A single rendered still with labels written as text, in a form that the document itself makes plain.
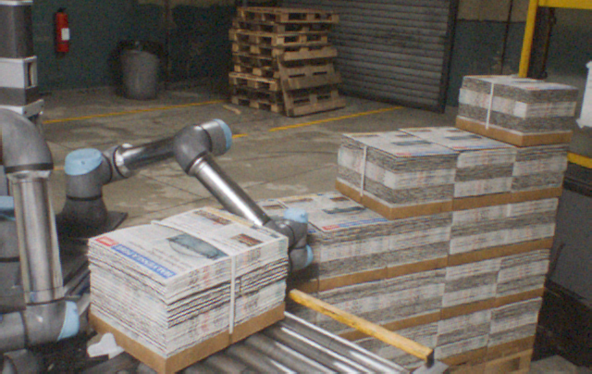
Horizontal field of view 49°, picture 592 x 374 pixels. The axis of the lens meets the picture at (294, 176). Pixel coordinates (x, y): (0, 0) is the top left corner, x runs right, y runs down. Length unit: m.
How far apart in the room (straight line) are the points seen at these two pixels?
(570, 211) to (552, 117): 0.79
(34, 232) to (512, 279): 2.05
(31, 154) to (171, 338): 0.47
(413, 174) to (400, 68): 7.56
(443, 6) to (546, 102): 6.87
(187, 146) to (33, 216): 0.64
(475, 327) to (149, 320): 1.72
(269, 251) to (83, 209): 0.86
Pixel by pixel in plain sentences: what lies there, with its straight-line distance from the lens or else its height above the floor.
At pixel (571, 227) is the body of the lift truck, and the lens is 3.47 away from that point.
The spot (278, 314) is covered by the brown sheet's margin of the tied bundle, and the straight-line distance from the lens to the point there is 1.67.
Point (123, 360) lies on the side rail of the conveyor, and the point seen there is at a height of 0.80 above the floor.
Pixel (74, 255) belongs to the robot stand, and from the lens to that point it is 2.27.
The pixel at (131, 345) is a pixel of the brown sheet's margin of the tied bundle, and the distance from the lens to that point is 1.53.
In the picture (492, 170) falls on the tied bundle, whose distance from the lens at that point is 2.63.
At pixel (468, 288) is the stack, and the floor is 0.49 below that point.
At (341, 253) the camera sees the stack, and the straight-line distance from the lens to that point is 2.30.
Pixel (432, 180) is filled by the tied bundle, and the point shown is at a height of 0.97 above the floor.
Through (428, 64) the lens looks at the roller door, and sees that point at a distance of 9.68.
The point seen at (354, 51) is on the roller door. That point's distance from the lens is 10.35.
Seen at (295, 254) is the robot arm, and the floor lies 0.84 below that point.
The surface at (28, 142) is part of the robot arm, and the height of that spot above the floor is 1.28.
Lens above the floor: 1.61
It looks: 16 degrees down
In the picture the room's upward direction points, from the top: 4 degrees clockwise
